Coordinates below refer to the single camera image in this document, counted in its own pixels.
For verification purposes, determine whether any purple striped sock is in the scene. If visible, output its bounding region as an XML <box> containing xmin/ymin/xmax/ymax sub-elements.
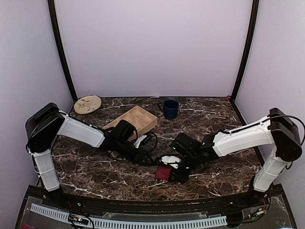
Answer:
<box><xmin>155</xmin><ymin>166</ymin><xmax>172</xmax><ymax>181</ymax></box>

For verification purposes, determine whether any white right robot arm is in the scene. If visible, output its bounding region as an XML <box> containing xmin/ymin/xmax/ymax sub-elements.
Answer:
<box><xmin>157</xmin><ymin>108</ymin><xmax>305</xmax><ymax>193</ymax></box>

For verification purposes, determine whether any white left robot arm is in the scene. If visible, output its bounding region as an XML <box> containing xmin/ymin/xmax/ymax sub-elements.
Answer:
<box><xmin>25</xmin><ymin>103</ymin><xmax>154</xmax><ymax>192</ymax></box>

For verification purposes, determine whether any wooden compartment tray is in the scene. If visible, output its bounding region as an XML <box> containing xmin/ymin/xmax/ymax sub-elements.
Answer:
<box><xmin>103</xmin><ymin>106</ymin><xmax>158</xmax><ymax>137</ymax></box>

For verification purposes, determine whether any dark blue mug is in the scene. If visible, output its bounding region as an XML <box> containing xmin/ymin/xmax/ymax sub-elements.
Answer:
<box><xmin>158</xmin><ymin>99</ymin><xmax>179</xmax><ymax>120</ymax></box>

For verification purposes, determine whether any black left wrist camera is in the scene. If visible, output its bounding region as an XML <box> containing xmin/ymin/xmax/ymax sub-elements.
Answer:
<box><xmin>114</xmin><ymin>120</ymin><xmax>136</xmax><ymax>140</ymax></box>

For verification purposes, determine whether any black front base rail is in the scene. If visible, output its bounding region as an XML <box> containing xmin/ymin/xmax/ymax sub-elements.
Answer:
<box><xmin>26</xmin><ymin>185</ymin><xmax>284</xmax><ymax>217</ymax></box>

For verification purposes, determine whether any white slotted cable duct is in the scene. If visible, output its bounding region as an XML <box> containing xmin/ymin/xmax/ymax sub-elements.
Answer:
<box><xmin>30</xmin><ymin>203</ymin><xmax>227</xmax><ymax>229</ymax></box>

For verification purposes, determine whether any left black frame post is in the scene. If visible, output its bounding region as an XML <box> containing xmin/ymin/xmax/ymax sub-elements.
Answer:
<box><xmin>47</xmin><ymin>0</ymin><xmax>78</xmax><ymax>102</ymax></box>

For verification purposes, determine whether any black frame post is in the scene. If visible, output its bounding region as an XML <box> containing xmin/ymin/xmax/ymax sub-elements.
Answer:
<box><xmin>47</xmin><ymin>0</ymin><xmax>78</xmax><ymax>102</ymax></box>
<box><xmin>230</xmin><ymin>0</ymin><xmax>260</xmax><ymax>103</ymax></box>

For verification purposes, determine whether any right black frame post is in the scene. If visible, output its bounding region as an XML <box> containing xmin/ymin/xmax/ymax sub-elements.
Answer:
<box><xmin>230</xmin><ymin>0</ymin><xmax>260</xmax><ymax>103</ymax></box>

